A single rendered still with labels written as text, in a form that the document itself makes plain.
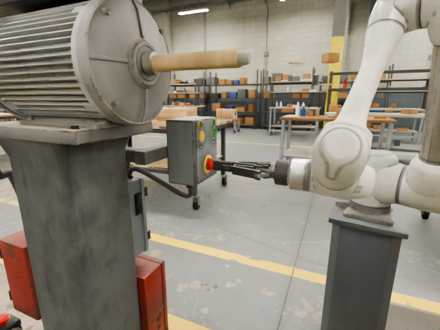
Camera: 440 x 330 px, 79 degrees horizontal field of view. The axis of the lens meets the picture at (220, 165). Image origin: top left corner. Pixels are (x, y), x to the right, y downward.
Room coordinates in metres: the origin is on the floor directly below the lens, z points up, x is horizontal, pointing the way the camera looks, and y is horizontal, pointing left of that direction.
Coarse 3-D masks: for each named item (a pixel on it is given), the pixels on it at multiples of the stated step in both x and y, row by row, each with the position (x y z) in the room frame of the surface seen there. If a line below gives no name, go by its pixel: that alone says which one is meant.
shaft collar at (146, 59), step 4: (148, 52) 0.57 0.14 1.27; (152, 52) 0.57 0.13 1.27; (156, 52) 0.58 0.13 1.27; (144, 56) 0.56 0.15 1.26; (148, 56) 0.56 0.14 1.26; (152, 56) 0.56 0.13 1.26; (144, 60) 0.56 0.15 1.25; (148, 60) 0.56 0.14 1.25; (144, 64) 0.56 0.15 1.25; (148, 64) 0.56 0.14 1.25; (144, 68) 0.56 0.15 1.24; (148, 68) 0.56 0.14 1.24; (152, 68) 0.56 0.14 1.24; (148, 72) 0.57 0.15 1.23; (152, 72) 0.56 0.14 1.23; (156, 72) 0.58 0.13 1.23; (160, 72) 0.59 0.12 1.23
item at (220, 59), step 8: (160, 56) 0.56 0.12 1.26; (168, 56) 0.55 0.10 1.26; (176, 56) 0.54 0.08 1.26; (184, 56) 0.53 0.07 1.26; (192, 56) 0.52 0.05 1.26; (200, 56) 0.52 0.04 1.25; (208, 56) 0.51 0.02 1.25; (216, 56) 0.50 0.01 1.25; (224, 56) 0.50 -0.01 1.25; (232, 56) 0.49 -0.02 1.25; (152, 64) 0.56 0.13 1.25; (160, 64) 0.55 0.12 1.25; (168, 64) 0.55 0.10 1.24; (176, 64) 0.54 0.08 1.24; (184, 64) 0.53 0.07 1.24; (192, 64) 0.53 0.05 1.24; (200, 64) 0.52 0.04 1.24; (208, 64) 0.51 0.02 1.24; (216, 64) 0.51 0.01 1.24; (224, 64) 0.50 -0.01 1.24; (232, 64) 0.50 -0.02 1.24
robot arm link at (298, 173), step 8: (296, 160) 0.71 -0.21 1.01; (304, 160) 0.70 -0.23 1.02; (288, 168) 0.71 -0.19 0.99; (296, 168) 0.69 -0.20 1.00; (304, 168) 0.68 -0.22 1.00; (288, 176) 0.70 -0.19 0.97; (296, 176) 0.68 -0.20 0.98; (304, 176) 0.67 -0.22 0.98; (296, 184) 0.68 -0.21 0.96; (304, 184) 0.67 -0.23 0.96
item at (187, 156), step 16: (176, 128) 0.78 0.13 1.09; (192, 128) 0.76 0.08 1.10; (208, 128) 0.84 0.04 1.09; (176, 144) 0.78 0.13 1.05; (192, 144) 0.76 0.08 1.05; (208, 144) 0.84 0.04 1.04; (176, 160) 0.78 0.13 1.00; (192, 160) 0.76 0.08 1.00; (128, 176) 0.80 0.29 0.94; (176, 176) 0.78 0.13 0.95; (192, 176) 0.76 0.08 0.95; (208, 176) 0.83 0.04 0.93; (176, 192) 0.81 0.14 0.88; (192, 192) 0.82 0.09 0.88
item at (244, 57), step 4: (240, 52) 0.49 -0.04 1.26; (244, 52) 0.49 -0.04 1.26; (248, 52) 0.49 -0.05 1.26; (240, 56) 0.49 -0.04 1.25; (244, 56) 0.49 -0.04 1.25; (248, 56) 0.49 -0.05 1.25; (240, 60) 0.49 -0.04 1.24; (244, 60) 0.49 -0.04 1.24; (248, 60) 0.49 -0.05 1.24; (240, 64) 0.50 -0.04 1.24; (244, 64) 0.50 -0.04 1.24
